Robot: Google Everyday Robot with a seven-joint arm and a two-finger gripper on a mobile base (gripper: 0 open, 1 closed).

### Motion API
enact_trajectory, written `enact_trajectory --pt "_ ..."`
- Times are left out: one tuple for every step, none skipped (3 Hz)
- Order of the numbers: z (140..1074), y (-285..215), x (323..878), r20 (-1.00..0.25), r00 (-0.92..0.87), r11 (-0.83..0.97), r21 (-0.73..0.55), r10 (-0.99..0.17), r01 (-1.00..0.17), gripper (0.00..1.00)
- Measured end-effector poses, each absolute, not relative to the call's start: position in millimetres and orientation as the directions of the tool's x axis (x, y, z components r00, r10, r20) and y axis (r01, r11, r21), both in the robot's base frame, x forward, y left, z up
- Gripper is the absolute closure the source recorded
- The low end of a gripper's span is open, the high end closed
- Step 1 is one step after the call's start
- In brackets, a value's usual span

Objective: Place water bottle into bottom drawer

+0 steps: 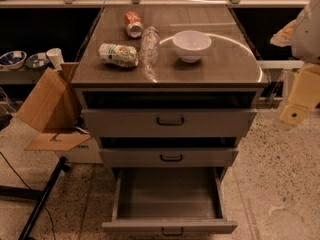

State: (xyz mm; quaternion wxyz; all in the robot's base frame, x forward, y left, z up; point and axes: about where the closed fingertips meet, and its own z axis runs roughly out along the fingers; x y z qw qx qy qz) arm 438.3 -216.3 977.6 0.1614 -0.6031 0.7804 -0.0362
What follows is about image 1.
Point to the blue white bowl right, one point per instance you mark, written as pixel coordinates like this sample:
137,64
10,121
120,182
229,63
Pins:
38,61

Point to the red soda can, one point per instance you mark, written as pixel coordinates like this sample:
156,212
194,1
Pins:
133,24

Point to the blue white bowl left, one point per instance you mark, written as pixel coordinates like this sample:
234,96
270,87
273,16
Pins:
13,60

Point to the bottom grey drawer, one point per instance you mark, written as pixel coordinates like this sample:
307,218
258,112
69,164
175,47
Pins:
170,202

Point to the white paper cup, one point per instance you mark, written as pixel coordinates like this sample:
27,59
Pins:
56,57

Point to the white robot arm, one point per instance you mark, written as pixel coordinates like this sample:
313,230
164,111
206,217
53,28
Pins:
303,36

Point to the blue white bowl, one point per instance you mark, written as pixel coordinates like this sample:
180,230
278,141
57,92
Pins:
13,60
38,61

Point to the top grey drawer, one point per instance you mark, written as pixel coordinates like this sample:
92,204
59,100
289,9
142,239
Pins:
168,122

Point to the brown cardboard box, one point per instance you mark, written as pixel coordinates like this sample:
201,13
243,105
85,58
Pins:
53,110

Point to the clear plastic water bottle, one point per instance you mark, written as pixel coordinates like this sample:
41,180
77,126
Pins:
150,46

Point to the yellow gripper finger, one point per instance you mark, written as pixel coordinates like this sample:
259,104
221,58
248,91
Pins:
304,96

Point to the green white crushed can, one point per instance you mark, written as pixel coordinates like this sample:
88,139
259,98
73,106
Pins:
119,55

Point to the black stand leg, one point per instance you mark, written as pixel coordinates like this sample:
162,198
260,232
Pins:
40,196

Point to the grey drawer cabinet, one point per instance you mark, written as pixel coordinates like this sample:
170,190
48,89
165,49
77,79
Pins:
227,77

